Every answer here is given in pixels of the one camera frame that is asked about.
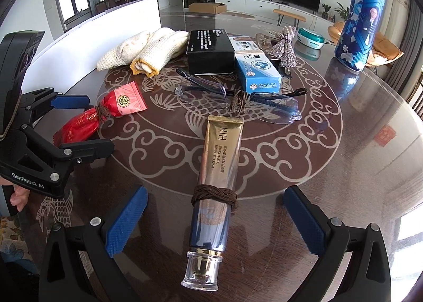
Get red candy wrapper packet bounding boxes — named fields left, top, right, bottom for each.
left=53, top=81, right=147, bottom=147

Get cream knitted glove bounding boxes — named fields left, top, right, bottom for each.
left=96, top=28, right=173, bottom=71

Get gold blue cosmetic tube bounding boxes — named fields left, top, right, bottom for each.
left=181, top=115, right=244, bottom=292

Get blue white medicine box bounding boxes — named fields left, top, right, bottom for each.
left=229, top=35, right=282, bottom=94

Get rhinestone bow hair clip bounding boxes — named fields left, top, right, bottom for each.
left=255, top=26, right=296, bottom=79

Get person's hand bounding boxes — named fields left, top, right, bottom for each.
left=0, top=177, right=30, bottom=212

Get white storage bin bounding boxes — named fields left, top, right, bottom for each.
left=21, top=0, right=161, bottom=93

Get cream glove yellow cuff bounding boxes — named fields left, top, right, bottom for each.
left=130, top=27, right=189, bottom=78

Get black box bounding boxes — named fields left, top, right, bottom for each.
left=186, top=29, right=235, bottom=75

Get clear safety glasses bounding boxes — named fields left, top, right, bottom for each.
left=174, top=68, right=307, bottom=124

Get cardboard box on floor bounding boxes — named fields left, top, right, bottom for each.
left=188, top=3, right=227, bottom=14

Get orange lounge chair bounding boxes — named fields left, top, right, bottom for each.
left=328, top=21, right=404, bottom=67

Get blue patterned tall canister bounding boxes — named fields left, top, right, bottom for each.
left=335, top=0, right=385, bottom=71

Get teal white round container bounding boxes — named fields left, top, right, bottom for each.
left=297, top=28, right=325, bottom=50

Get wooden bench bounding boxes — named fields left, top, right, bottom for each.
left=273, top=9, right=306, bottom=28

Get white tv cabinet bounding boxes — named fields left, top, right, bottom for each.
left=215, top=0, right=333, bottom=31

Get brown hair tie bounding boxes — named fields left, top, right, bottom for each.
left=226, top=88, right=255, bottom=117

